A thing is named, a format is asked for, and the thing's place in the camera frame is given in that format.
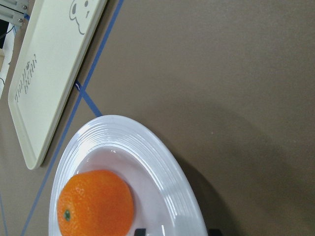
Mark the white round plate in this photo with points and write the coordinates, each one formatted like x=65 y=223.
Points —
x=164 y=201

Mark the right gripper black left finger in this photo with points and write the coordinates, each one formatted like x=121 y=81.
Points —
x=140 y=232

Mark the orange fruit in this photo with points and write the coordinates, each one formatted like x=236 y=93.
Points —
x=95 y=203

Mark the cream bear print tray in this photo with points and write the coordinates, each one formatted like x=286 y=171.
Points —
x=55 y=43

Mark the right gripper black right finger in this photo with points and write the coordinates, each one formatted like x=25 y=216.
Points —
x=214 y=232

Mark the aluminium frame post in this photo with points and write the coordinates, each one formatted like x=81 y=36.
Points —
x=13 y=11

